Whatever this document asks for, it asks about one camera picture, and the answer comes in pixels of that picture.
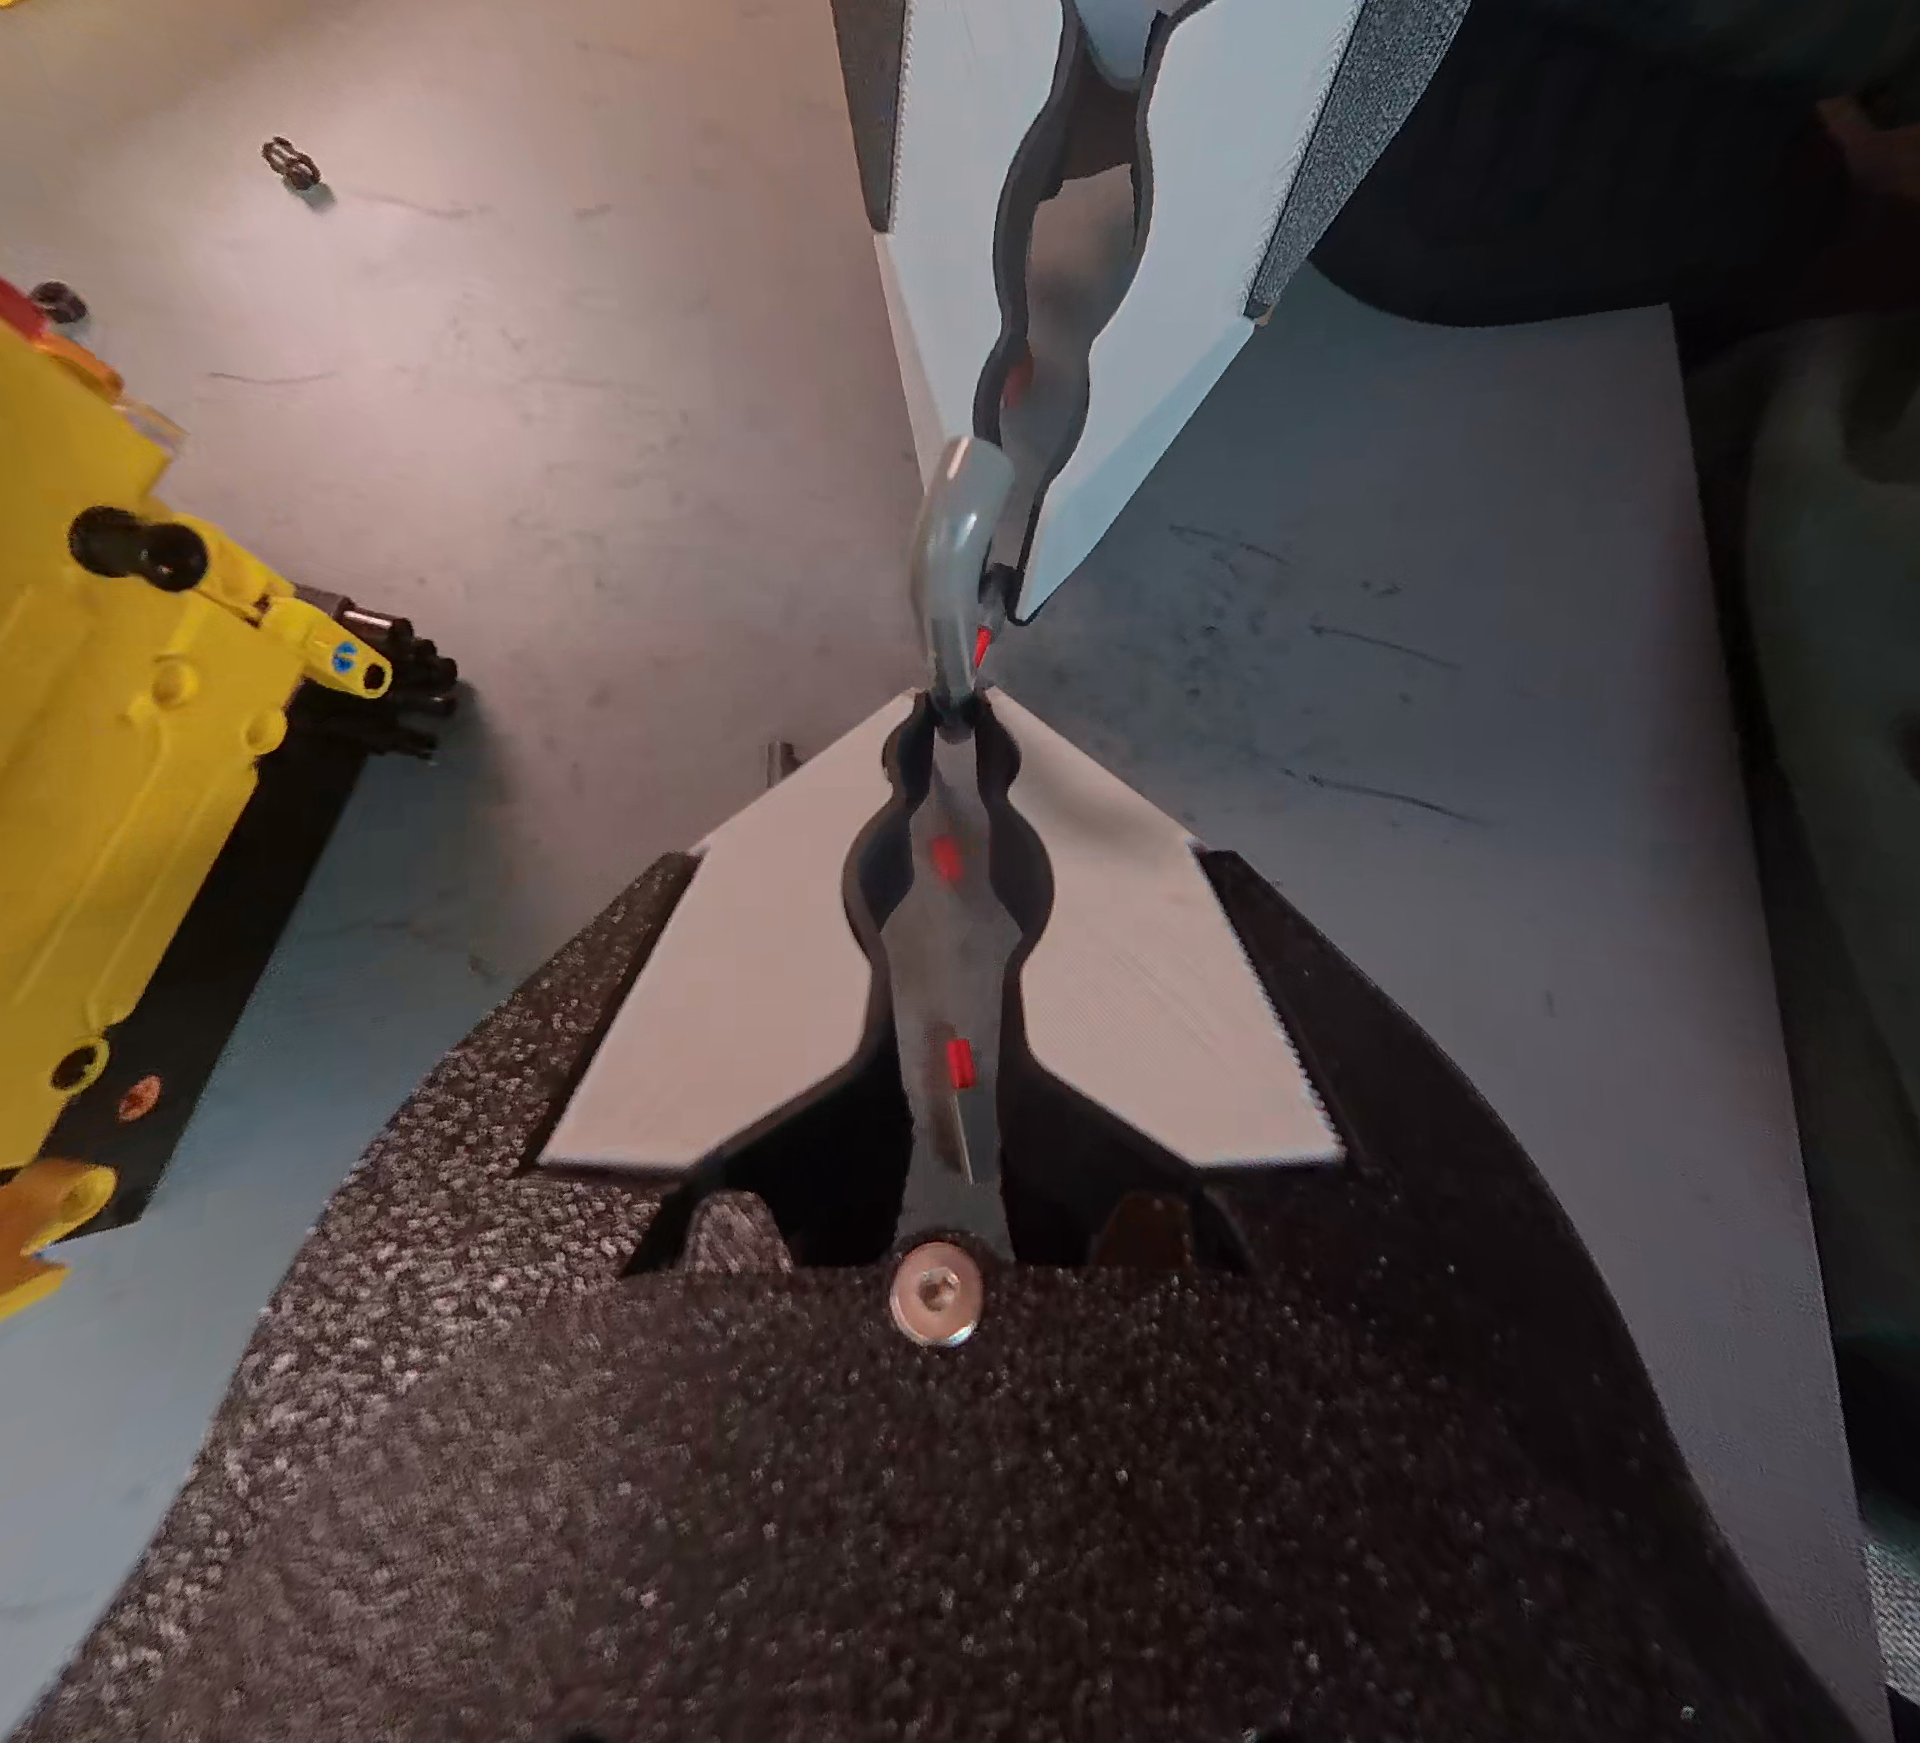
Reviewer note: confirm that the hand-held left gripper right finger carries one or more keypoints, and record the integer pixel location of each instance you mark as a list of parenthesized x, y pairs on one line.
[(1169, 1023)]

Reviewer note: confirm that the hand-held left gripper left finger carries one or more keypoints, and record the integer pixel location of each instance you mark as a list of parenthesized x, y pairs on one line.
[(719, 1023)]

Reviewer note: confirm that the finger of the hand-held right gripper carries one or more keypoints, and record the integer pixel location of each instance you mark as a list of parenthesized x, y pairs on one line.
[(961, 94), (1246, 123)]

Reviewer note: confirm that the yellow lego vehicle model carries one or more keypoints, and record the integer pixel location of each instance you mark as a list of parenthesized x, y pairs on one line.
[(121, 799)]

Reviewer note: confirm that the black lego pin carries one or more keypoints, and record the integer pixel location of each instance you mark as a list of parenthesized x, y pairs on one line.
[(293, 163)]

